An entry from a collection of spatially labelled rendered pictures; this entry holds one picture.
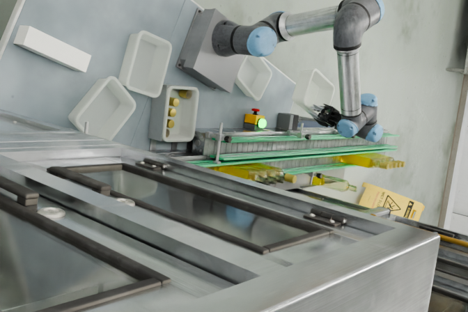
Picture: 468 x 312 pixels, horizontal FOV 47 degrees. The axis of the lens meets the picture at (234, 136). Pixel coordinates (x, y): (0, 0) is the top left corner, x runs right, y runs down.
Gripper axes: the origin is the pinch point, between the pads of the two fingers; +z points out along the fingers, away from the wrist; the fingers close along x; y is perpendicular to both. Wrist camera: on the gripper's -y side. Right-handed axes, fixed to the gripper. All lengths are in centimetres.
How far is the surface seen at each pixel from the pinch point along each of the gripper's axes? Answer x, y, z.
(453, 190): -48, -562, 112
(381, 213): 28, -38, -33
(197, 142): 34, 35, 21
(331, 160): 12, -73, 22
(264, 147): 23.7, -6.8, 19.7
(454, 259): 31, -15, -76
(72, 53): 25, 102, 26
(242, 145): 27.5, 9.9, 18.9
